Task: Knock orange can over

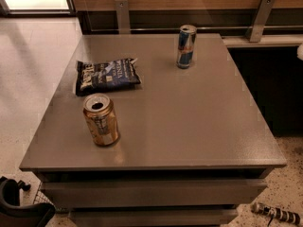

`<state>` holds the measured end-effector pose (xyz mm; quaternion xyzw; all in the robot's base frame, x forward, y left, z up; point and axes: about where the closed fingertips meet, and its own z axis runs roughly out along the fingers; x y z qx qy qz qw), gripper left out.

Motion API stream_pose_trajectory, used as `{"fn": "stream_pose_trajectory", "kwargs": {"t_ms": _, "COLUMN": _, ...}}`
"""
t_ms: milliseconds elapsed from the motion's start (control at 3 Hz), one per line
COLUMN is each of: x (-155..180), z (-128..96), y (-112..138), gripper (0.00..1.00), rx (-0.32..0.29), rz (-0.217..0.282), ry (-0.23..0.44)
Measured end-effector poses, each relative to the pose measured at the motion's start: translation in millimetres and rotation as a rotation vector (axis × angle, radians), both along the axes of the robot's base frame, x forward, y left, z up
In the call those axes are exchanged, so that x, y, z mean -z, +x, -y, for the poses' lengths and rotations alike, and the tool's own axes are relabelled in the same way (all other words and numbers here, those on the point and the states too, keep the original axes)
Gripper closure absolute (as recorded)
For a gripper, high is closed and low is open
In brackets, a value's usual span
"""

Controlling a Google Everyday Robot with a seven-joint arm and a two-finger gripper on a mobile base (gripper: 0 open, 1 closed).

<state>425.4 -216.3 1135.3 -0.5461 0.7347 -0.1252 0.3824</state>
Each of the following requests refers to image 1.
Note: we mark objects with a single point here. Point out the orange soda can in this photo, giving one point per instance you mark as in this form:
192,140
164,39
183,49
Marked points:
99,113

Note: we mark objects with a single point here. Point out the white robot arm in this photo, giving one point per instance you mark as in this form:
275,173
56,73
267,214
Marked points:
300,52

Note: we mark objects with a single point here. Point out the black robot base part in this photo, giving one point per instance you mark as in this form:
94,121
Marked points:
12,214

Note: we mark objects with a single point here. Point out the blue Red Bull can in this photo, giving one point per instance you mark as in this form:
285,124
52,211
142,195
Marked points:
186,42

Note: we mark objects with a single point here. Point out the grey drawer cabinet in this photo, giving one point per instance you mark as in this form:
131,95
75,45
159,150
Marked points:
199,123

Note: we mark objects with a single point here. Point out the dark blue chip bag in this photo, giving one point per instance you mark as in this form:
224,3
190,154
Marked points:
102,77

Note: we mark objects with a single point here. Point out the lower grey drawer front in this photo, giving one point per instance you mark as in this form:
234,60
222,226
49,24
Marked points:
154,218

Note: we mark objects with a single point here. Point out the grey drawer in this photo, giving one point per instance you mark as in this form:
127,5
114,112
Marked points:
153,193
154,218

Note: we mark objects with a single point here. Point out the upper grey drawer front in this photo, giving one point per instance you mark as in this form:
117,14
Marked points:
153,193

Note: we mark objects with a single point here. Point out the left metal wall bracket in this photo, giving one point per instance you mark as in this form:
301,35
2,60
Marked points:
123,16

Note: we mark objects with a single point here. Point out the metal wall bracket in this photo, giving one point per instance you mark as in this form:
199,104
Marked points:
255,31
123,16

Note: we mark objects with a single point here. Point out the wire mesh basket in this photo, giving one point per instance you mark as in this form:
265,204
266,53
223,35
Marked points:
40,197

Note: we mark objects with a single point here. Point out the right metal wall bracket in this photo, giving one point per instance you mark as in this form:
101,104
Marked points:
255,31

